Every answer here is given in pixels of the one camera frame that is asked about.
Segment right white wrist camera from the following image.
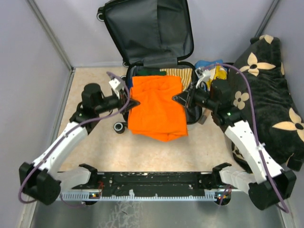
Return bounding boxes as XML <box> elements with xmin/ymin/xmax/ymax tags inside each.
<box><xmin>195</xmin><ymin>67</ymin><xmax>211</xmax><ymax>82</ymax></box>

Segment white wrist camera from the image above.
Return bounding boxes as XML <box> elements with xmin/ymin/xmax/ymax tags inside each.
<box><xmin>195</xmin><ymin>67</ymin><xmax>211</xmax><ymax>82</ymax></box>
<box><xmin>109</xmin><ymin>78</ymin><xmax>124</xmax><ymax>93</ymax></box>

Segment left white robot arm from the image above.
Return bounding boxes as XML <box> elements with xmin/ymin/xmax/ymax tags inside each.
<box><xmin>18</xmin><ymin>83</ymin><xmax>140</xmax><ymax>205</ymax></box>

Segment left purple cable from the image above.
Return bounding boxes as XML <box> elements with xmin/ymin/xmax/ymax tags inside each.
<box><xmin>18</xmin><ymin>71</ymin><xmax>131</xmax><ymax>208</ymax></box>

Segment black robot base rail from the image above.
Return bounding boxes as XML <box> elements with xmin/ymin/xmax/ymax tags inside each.
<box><xmin>73</xmin><ymin>171</ymin><xmax>225</xmax><ymax>198</ymax></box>

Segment black open suitcase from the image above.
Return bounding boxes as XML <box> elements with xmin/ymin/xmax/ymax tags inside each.
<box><xmin>97</xmin><ymin>0</ymin><xmax>202</xmax><ymax>133</ymax></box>

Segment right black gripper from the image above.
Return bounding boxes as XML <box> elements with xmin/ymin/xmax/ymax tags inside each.
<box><xmin>173</xmin><ymin>81</ymin><xmax>217</xmax><ymax>111</ymax></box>

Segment yellow white striped towel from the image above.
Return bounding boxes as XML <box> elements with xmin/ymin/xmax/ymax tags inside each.
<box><xmin>160</xmin><ymin>68</ymin><xmax>193</xmax><ymax>90</ymax></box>

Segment purple cable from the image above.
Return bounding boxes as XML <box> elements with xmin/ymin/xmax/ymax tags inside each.
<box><xmin>18</xmin><ymin>71</ymin><xmax>131</xmax><ymax>208</ymax></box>
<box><xmin>200</xmin><ymin>62</ymin><xmax>290</xmax><ymax>213</ymax></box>

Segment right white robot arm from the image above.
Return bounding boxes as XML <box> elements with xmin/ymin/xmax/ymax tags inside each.
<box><xmin>172</xmin><ymin>79</ymin><xmax>296</xmax><ymax>213</ymax></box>

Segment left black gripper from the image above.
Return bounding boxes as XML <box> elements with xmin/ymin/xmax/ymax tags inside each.
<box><xmin>95</xmin><ymin>89</ymin><xmax>139</xmax><ymax>114</ymax></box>

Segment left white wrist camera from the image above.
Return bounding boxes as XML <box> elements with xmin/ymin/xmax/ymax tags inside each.
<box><xmin>109</xmin><ymin>78</ymin><xmax>124</xmax><ymax>93</ymax></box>

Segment light blue Pikachu shirt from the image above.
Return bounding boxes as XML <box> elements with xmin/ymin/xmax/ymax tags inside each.
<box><xmin>195</xmin><ymin>59</ymin><xmax>228</xmax><ymax>91</ymax></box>

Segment dark green cloth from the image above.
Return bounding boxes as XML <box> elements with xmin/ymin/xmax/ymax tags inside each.
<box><xmin>137</xmin><ymin>69</ymin><xmax>166</xmax><ymax>76</ymax></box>

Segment orange cloth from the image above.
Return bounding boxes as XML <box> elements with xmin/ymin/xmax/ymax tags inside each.
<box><xmin>128</xmin><ymin>76</ymin><xmax>188</xmax><ymax>142</ymax></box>

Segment black flower pattern blanket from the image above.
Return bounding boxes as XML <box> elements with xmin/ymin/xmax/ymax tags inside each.
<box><xmin>227</xmin><ymin>35</ymin><xmax>304</xmax><ymax>171</ymax></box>

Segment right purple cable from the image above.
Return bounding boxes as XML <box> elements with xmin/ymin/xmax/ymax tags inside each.
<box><xmin>200</xmin><ymin>62</ymin><xmax>290</xmax><ymax>213</ymax></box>

